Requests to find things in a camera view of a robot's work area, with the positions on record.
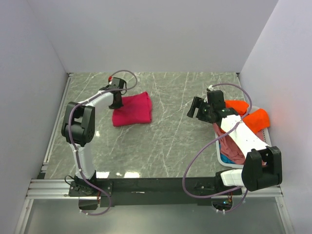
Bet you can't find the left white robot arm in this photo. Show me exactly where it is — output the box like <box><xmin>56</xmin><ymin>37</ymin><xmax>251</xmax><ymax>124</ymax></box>
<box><xmin>61</xmin><ymin>77</ymin><xmax>127</xmax><ymax>196</ymax></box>

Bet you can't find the black base beam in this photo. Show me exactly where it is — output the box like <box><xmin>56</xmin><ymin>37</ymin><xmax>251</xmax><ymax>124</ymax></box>
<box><xmin>68</xmin><ymin>177</ymin><xmax>242</xmax><ymax>210</ymax></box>

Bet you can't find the white plastic laundry basket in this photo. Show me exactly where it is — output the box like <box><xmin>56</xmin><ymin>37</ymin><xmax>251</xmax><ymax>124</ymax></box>
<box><xmin>216</xmin><ymin>107</ymin><xmax>271</xmax><ymax>169</ymax></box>

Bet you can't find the aluminium frame rail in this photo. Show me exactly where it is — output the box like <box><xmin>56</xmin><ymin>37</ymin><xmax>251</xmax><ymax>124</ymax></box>
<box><xmin>15</xmin><ymin>179</ymin><xmax>295</xmax><ymax>234</ymax></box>

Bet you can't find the salmon pink t shirt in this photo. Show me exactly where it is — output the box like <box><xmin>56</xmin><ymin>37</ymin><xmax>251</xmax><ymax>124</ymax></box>
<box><xmin>219</xmin><ymin>136</ymin><xmax>245</xmax><ymax>165</ymax></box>

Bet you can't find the blue t shirt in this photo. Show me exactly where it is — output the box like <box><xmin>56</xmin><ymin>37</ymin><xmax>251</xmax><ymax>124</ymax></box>
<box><xmin>219</xmin><ymin>143</ymin><xmax>235</xmax><ymax>164</ymax></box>

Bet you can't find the magenta t shirt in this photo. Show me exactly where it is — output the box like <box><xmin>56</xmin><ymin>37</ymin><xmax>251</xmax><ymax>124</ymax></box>
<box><xmin>112</xmin><ymin>92</ymin><xmax>153</xmax><ymax>127</ymax></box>

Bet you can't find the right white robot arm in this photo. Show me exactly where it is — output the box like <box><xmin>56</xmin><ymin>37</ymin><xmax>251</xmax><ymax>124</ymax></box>
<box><xmin>187</xmin><ymin>90</ymin><xmax>282</xmax><ymax>195</ymax></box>

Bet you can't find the orange t shirt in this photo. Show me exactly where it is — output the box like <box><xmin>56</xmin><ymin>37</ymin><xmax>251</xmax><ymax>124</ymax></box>
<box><xmin>225</xmin><ymin>100</ymin><xmax>270</xmax><ymax>134</ymax></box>

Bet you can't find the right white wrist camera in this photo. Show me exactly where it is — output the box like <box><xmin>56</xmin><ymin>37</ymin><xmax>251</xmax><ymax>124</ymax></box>
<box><xmin>206</xmin><ymin>85</ymin><xmax>214</xmax><ymax>103</ymax></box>

